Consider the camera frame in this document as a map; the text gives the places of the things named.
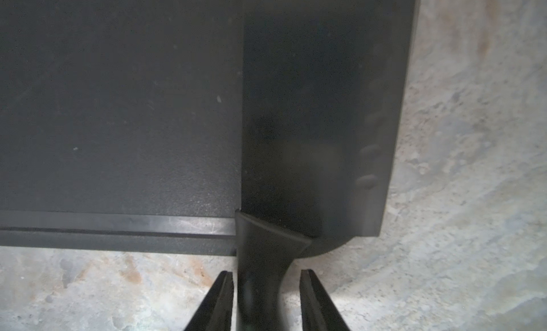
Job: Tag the black cutting board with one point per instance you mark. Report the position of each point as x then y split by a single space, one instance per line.
121 124

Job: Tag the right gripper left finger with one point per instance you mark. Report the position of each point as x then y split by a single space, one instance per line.
215 311

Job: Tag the black kitchen knife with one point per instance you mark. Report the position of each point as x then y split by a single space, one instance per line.
323 87

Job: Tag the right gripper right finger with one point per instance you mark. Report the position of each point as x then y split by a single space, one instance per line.
318 311

